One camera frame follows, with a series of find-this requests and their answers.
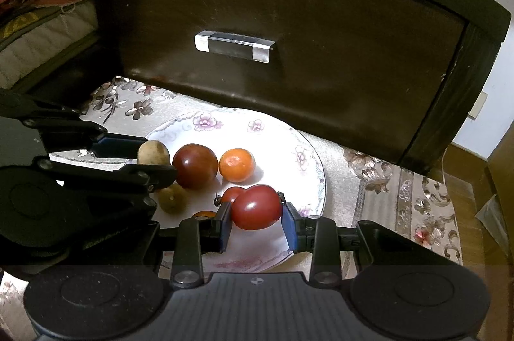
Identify small red cherry tomato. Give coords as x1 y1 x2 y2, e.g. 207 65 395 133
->
213 186 246 206

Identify red plum tomato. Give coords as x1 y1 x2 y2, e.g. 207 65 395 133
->
231 184 282 230

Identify dark red round tomato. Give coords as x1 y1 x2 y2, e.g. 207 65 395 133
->
173 143 218 190

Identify large orange tangerine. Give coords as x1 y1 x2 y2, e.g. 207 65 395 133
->
219 148 255 183

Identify white floral ceramic plate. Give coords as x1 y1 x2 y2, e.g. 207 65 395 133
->
147 108 326 273

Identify beige floral table cloth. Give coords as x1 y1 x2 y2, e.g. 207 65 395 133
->
0 75 463 341

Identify stacked folded blankets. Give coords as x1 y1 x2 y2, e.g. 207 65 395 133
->
1 0 98 91

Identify yellow wooden cabinet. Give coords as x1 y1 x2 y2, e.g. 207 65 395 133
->
476 124 514 261

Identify dark brown wooden nightstand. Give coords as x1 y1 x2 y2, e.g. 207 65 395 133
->
95 0 511 172

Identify silver black drawer handle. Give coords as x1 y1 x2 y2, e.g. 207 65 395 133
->
194 30 275 63

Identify white wall socket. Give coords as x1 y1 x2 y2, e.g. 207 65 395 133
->
468 91 488 120

